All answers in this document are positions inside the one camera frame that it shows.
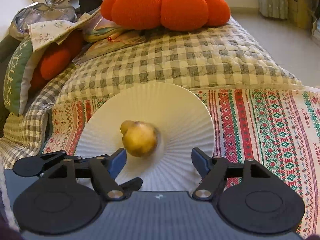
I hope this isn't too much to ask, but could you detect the folded fabric bundle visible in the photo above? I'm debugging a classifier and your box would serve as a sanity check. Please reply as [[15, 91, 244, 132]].
[[82, 16, 131, 43]]

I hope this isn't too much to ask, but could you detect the floral cloth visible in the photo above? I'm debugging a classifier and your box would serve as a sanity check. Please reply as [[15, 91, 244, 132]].
[[28, 8, 100, 52]]

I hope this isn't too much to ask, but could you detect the checkered quilt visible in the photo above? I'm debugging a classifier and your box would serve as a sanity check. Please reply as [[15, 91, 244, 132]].
[[1, 18, 300, 168]]

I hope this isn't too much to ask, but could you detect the patterned red green cloth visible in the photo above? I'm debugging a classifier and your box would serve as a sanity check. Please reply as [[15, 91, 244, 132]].
[[41, 87, 320, 239]]

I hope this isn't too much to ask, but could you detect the small red plush cushion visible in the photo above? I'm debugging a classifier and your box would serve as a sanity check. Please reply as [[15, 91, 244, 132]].
[[29, 29, 84, 94]]

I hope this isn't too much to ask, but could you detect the wooden shelf unit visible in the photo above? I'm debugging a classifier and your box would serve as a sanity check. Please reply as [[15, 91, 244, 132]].
[[288, 0, 319, 45]]

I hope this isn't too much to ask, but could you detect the large tomato plush cushion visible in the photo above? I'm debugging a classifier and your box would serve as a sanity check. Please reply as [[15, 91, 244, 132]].
[[100, 0, 231, 31]]

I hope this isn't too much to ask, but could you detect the silver storage bag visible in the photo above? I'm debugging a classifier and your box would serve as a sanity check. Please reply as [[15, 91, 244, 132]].
[[9, 3, 76, 41]]

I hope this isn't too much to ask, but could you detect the green embroidered pillow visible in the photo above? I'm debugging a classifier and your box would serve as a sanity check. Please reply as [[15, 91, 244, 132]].
[[3, 36, 44, 116]]

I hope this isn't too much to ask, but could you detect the brown yellow pear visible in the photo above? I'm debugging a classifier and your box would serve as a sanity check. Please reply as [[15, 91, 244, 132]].
[[120, 120, 158, 158]]

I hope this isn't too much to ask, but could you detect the white ribbed plate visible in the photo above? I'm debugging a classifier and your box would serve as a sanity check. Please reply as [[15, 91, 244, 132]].
[[75, 83, 215, 191]]

